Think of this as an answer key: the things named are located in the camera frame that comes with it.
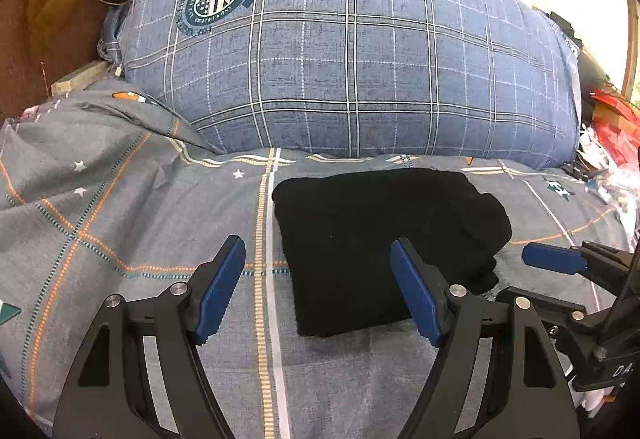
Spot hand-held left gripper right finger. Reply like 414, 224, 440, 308
390, 238, 583, 439

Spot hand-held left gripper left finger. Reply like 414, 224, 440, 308
52, 234, 247, 439

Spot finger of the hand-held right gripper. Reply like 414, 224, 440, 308
521, 241, 640, 291
494, 286, 610, 346

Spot black pants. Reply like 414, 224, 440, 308
272, 167, 514, 339

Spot white plastic bags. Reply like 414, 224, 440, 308
579, 123, 640, 240

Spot grey patterned bed sheet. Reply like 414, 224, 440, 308
0, 78, 640, 439

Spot red packets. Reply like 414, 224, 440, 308
591, 88, 640, 166

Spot black bag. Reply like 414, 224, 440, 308
546, 10, 585, 51

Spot blue plaid pillow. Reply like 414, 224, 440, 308
97, 0, 582, 171

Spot wooden board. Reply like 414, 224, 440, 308
51, 60, 125, 96

